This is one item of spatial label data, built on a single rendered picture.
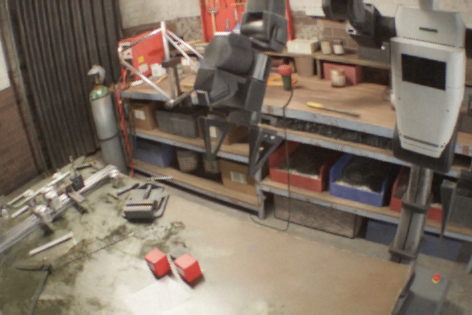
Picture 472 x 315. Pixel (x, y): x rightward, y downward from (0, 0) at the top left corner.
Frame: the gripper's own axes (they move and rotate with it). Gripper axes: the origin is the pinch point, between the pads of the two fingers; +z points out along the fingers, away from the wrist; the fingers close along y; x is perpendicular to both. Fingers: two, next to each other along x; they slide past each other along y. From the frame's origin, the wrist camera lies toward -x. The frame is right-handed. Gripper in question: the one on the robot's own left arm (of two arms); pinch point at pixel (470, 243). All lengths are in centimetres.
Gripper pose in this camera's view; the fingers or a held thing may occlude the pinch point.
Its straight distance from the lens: 48.7
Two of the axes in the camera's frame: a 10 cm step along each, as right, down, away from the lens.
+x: 6.5, 0.9, 7.5
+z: -2.4, 9.7, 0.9
